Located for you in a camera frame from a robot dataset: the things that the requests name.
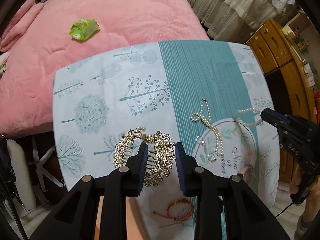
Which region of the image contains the red braided string bracelet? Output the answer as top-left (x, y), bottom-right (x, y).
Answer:
top-left (153, 198), bottom-right (195, 222)

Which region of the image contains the gold rhinestone hair comb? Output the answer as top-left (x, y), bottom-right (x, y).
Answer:
top-left (112, 127), bottom-right (176, 187)

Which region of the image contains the white pearl necklace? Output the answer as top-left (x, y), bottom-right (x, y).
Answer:
top-left (190, 97), bottom-right (224, 157)

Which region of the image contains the orange cardboard box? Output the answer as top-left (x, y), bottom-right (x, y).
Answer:
top-left (94, 196), bottom-right (150, 239)

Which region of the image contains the right hand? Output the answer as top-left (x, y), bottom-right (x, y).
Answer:
top-left (290, 165), bottom-right (320, 222)

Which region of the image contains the wooden drawer cabinet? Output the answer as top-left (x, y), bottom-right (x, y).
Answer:
top-left (244, 17), bottom-right (320, 183)

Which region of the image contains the printed teal white tablecloth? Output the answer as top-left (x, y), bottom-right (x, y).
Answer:
top-left (51, 39), bottom-right (281, 240)

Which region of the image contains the white swivel chair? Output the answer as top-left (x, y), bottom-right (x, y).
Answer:
top-left (6, 139), bottom-right (63, 212)

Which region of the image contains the cream lace curtain cloth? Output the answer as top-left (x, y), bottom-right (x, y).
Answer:
top-left (188, 0), bottom-right (298, 43)

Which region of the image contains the green crumpled wrapper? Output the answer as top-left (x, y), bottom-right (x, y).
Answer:
top-left (69, 18), bottom-right (100, 41)

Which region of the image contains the pink plush bed blanket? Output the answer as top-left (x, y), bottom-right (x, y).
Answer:
top-left (1, 0), bottom-right (208, 137)

